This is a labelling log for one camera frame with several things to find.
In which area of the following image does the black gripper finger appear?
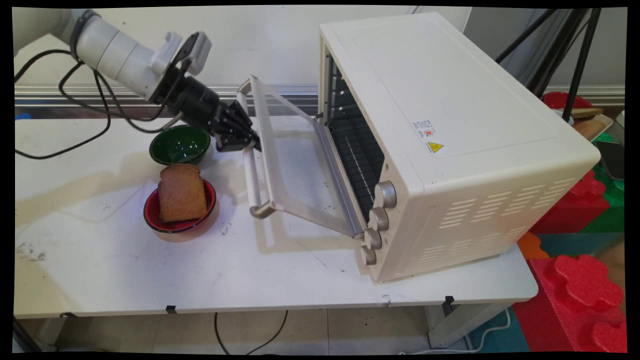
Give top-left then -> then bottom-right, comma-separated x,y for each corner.
216,99 -> 254,134
215,130 -> 262,153

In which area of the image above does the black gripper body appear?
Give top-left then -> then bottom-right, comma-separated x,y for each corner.
153,66 -> 224,134

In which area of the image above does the glass oven door with handle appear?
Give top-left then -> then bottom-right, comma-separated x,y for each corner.
236,74 -> 367,239

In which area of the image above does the green bowl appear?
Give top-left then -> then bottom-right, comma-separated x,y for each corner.
149,124 -> 212,166

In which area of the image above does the brown bread slice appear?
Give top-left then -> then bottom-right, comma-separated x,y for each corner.
157,163 -> 208,224

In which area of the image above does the red bowl with black rim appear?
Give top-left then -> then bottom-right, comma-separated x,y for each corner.
143,179 -> 218,234

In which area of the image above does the metal oven rack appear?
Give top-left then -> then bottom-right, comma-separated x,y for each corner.
327,116 -> 386,224

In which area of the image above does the white label sticker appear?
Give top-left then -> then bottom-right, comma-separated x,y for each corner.
412,119 -> 436,141

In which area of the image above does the cream toaster oven body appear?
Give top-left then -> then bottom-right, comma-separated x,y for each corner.
318,12 -> 602,286

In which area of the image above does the white table leg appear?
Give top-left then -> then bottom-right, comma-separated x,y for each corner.
424,300 -> 522,350

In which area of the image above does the orange foam piece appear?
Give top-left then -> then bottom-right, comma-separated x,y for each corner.
517,232 -> 551,261

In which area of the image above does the plain red bowl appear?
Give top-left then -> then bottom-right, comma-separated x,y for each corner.
542,91 -> 594,111

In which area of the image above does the teal floor mat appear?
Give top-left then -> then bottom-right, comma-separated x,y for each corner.
469,309 -> 532,354

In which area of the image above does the small red foam block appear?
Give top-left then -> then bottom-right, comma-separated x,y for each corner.
529,170 -> 609,236

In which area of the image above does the black tripod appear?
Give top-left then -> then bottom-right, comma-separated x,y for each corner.
495,7 -> 603,124

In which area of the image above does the teal foam block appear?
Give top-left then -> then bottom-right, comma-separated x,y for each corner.
537,232 -> 617,259

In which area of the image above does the beige tray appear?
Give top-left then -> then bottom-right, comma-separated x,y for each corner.
571,114 -> 615,144

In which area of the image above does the large red foam block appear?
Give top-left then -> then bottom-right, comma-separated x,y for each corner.
512,254 -> 628,354

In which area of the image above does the black flat device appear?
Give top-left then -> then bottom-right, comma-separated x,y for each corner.
594,140 -> 626,182

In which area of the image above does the green foam block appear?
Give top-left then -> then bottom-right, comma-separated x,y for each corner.
580,132 -> 626,234

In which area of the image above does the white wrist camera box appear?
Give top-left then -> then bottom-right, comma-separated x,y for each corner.
149,30 -> 213,77

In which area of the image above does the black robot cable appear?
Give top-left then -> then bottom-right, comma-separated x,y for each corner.
14,48 -> 193,161

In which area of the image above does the aluminium rail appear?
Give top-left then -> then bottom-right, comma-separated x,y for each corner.
14,84 -> 321,120

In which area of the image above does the black power cable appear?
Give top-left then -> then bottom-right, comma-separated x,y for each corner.
214,310 -> 290,356

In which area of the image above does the white floor cable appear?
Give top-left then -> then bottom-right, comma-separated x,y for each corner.
398,307 -> 514,356

